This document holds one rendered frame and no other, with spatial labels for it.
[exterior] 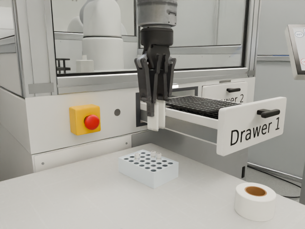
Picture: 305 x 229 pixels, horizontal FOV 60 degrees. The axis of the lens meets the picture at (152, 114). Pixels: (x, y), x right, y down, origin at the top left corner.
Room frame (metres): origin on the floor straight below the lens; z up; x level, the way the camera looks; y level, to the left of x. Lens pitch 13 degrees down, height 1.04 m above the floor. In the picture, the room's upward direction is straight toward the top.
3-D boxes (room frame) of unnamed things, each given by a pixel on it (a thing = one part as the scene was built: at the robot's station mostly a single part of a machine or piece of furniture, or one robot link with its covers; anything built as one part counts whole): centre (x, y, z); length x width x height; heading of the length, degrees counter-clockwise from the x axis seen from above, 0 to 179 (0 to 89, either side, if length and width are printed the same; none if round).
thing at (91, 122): (0.67, 0.16, 0.88); 0.04 x 0.03 x 0.04; 129
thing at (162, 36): (0.63, -0.01, 1.06); 0.08 x 0.07 x 0.09; 141
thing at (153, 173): (0.60, 0.01, 0.78); 0.12 x 0.08 x 0.04; 45
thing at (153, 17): (0.63, -0.01, 1.13); 0.09 x 0.09 x 0.06
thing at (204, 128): (0.83, -0.14, 0.86); 0.40 x 0.26 x 0.06; 39
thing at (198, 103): (0.82, -0.14, 0.87); 0.22 x 0.18 x 0.06; 39
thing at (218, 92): (1.11, -0.31, 0.87); 0.29 x 0.02 x 0.11; 129
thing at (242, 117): (0.66, -0.27, 0.87); 0.29 x 0.02 x 0.11; 129
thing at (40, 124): (1.32, 0.20, 0.87); 1.02 x 0.95 x 0.14; 129
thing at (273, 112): (0.64, -0.28, 0.91); 0.07 x 0.04 x 0.01; 129
